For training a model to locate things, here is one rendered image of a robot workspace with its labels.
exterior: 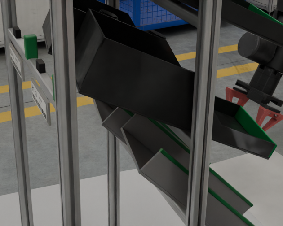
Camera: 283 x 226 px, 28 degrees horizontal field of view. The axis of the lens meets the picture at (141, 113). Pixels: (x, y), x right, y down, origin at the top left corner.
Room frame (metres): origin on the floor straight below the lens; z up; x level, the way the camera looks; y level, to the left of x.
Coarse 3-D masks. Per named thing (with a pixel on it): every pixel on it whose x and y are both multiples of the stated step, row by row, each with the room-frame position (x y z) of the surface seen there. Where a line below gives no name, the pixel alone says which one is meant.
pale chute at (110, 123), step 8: (96, 104) 0.83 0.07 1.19; (104, 104) 0.87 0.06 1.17; (104, 112) 0.83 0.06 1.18; (112, 112) 0.77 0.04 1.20; (120, 112) 0.77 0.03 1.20; (128, 112) 0.77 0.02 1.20; (104, 120) 0.77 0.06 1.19; (112, 120) 0.77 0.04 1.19; (120, 120) 0.77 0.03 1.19; (112, 128) 0.77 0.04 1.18; (168, 128) 0.92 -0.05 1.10; (120, 136) 0.77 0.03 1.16; (176, 136) 0.92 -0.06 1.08; (184, 144) 0.93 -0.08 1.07
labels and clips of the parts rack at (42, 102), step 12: (24, 36) 0.71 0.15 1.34; (36, 36) 0.71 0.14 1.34; (12, 48) 0.80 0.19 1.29; (24, 48) 0.71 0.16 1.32; (36, 48) 0.71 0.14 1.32; (12, 60) 0.80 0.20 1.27; (36, 60) 0.67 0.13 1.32; (36, 84) 0.65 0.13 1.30; (36, 96) 0.65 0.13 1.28; (48, 108) 0.60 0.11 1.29; (48, 120) 0.60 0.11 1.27; (180, 216) 0.65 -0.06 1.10
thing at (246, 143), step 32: (96, 32) 0.65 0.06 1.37; (128, 32) 0.75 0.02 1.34; (96, 64) 0.61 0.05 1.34; (128, 64) 0.62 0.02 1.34; (160, 64) 0.63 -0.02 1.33; (96, 96) 0.61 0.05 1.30; (128, 96) 0.62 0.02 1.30; (160, 96) 0.63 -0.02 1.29; (192, 96) 0.64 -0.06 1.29; (224, 128) 0.65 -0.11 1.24; (256, 128) 0.72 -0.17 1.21
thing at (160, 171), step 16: (128, 128) 0.75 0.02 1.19; (144, 128) 0.76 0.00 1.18; (160, 128) 0.76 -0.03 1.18; (128, 144) 0.70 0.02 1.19; (144, 144) 0.76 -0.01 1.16; (160, 144) 0.76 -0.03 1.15; (176, 144) 0.77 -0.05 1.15; (144, 160) 0.69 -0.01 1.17; (160, 160) 0.63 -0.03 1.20; (176, 160) 0.64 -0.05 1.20; (144, 176) 0.63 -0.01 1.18; (160, 176) 0.63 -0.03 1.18; (176, 176) 0.64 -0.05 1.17; (176, 192) 0.64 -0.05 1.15; (208, 192) 0.65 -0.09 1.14; (224, 192) 0.79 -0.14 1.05; (208, 208) 0.65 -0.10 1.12; (224, 208) 0.65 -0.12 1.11; (240, 208) 0.80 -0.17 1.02; (208, 224) 0.65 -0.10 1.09; (224, 224) 0.65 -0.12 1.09; (240, 224) 0.66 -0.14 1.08
